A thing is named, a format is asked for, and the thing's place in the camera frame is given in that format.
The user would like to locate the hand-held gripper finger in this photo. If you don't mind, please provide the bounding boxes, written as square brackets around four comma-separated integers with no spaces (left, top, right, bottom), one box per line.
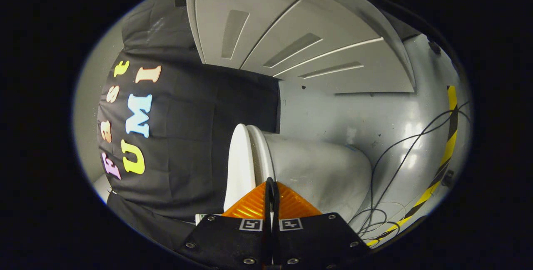
[272,177,369,270]
[177,177,272,270]

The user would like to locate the white toilet lid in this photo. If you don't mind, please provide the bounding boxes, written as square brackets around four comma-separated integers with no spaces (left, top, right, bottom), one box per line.
[224,123,257,213]

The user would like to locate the yellow black striped tape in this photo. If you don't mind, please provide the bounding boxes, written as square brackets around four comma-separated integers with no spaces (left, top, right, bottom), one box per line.
[366,85,459,247]

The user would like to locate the black floor cables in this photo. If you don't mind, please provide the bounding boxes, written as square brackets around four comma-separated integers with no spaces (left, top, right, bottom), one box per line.
[348,100,471,241]

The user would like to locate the black backdrop cloth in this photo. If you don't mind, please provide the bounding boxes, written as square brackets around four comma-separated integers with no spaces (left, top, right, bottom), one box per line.
[97,0,281,250]

